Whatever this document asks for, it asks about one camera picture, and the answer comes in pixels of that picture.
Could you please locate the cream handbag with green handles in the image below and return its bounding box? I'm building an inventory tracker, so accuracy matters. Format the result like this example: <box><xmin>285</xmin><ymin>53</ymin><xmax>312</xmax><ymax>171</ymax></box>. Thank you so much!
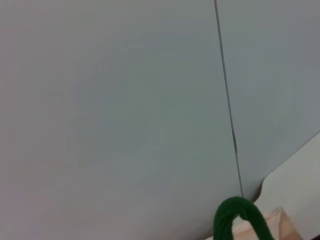
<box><xmin>204</xmin><ymin>195</ymin><xmax>305</xmax><ymax>240</ymax></box>

